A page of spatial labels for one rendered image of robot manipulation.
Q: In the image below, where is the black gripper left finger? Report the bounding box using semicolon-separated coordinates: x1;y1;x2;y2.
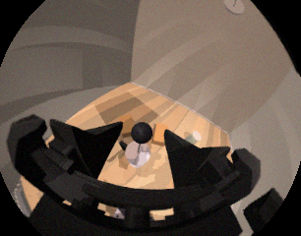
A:
49;119;123;180

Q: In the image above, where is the glass french press with black plunger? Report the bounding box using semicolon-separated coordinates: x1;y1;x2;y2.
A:
119;122;153;168

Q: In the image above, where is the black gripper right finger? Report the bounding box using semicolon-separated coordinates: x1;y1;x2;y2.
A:
163;130;230;189

